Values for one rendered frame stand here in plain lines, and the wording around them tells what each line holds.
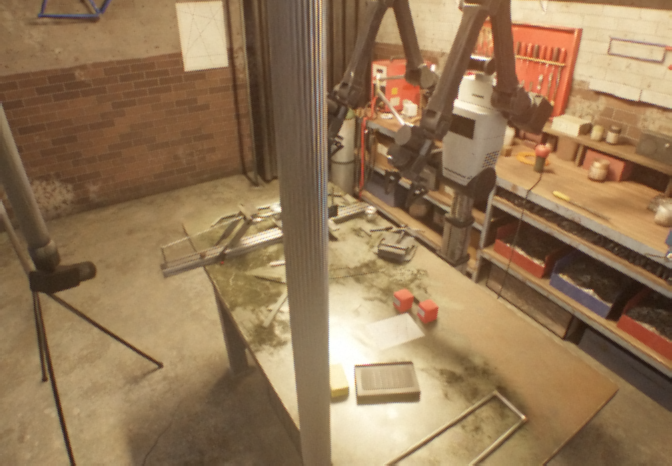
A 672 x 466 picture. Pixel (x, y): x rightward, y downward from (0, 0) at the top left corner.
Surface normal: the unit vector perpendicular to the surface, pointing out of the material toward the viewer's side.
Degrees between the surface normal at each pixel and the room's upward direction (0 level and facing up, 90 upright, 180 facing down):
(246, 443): 0
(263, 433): 0
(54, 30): 90
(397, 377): 0
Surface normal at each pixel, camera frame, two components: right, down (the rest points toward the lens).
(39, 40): 0.53, 0.42
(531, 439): 0.00, -0.87
